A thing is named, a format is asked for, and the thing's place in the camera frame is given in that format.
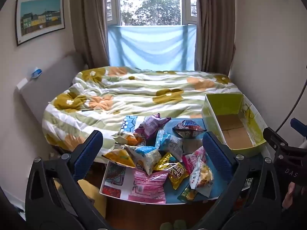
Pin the green round object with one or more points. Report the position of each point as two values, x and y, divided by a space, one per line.
179 225
166 226

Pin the purple snack packet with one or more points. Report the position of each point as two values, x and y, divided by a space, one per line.
150 125

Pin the light blue snack packet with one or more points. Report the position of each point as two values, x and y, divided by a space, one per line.
169 145

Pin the green snack packet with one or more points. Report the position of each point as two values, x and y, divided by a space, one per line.
188 194

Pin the white blue snack packet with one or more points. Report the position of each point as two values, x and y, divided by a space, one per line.
146 157

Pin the large pink snack packet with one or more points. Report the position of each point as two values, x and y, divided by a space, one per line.
150 185

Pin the floral striped blanket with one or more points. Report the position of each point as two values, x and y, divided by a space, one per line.
134 93

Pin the person's right hand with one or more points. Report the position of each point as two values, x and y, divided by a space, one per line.
293 196

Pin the yellow brown snack packet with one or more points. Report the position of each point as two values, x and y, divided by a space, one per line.
177 175

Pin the brown curtain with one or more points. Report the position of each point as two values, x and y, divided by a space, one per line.
213 28
91 24

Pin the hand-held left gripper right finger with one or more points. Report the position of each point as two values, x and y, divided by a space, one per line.
214 151

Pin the framed houses picture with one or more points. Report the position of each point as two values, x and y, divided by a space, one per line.
39 16

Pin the gold snack packet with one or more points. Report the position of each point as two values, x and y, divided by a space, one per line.
164 161

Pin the small blue white object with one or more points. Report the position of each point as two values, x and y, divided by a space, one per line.
36 73

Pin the white framed window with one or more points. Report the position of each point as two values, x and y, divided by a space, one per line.
187 2

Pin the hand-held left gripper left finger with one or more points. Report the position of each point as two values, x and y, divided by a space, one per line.
87 153

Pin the yellow orange snack packet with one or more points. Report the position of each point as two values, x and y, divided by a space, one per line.
120 158

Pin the orange white snack packet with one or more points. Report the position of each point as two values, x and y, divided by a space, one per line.
126 137

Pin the pink white snack packet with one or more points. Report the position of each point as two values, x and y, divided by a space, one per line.
195 158

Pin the dark red snack packet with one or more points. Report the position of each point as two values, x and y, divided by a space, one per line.
189 128

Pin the grey padded headboard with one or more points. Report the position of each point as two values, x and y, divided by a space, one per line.
52 83

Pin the patterned blue table mat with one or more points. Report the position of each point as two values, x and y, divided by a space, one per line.
115 179

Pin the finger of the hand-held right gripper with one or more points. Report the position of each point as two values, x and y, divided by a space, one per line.
275 141
299 127

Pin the white wall plate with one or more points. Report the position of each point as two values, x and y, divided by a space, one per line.
22 83

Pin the white chips snack packet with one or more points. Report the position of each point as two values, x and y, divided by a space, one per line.
200 178

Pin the green cardboard box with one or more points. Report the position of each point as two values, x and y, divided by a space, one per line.
256 134

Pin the light blue window cloth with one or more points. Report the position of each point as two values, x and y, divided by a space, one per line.
151 48

